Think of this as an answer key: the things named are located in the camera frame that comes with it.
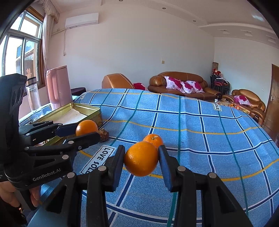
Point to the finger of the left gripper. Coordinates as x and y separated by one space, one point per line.
33 134
69 147

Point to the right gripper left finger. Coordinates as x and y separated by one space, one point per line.
63 206

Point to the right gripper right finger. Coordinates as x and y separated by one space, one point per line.
218 205

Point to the small mandarin front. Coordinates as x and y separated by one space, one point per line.
86 127

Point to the small mandarin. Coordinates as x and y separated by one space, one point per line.
154 139
141 158
86 127

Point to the person left hand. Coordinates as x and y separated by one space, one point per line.
7 191

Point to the clear glass water bottle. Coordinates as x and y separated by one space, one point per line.
33 98

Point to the gold metal tin tray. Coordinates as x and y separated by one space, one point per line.
74 113

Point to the pink electric kettle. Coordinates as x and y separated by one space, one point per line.
58 87

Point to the blue plaid tablecloth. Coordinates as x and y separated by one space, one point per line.
202 136

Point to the brown leather armchair near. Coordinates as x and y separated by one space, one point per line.
118 80

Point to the brown leather armchair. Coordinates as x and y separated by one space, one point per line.
118 80
256 111

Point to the brown wooden door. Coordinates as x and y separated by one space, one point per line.
271 124

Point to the pink floral armchair pillow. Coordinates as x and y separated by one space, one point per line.
242 100

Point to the brown leather armchair right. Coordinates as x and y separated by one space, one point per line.
256 111

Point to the brown leather long sofa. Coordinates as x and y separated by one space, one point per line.
157 84

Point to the pink curtain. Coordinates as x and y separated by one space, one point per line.
50 19

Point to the pink floral pillow left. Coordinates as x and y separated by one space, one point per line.
173 83

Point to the stacked dark chairs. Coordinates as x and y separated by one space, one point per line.
217 83

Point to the pink floral pillow right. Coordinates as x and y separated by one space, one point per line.
191 87

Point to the tall decorated vase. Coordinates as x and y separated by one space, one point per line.
214 66

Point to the window with frame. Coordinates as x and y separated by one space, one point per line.
21 47

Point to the white wall air conditioner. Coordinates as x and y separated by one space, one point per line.
82 20

